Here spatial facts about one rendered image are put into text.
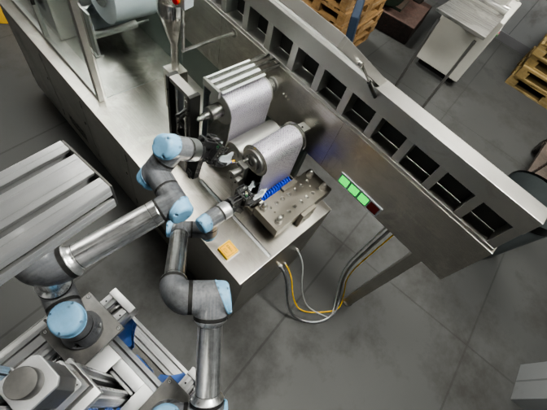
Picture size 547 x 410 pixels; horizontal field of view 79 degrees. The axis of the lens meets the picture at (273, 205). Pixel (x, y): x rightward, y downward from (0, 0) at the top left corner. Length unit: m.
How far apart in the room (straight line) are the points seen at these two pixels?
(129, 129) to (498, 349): 3.07
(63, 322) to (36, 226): 1.03
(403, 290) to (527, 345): 1.08
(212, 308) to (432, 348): 2.09
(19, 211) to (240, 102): 1.15
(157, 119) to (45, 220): 1.66
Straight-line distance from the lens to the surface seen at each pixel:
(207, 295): 1.17
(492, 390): 3.20
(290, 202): 1.63
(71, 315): 1.43
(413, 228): 1.54
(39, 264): 1.05
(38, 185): 0.44
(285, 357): 2.46
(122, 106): 2.13
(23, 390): 0.86
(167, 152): 0.99
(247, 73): 1.54
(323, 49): 1.43
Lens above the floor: 2.38
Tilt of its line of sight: 57 degrees down
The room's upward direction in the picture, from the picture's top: 23 degrees clockwise
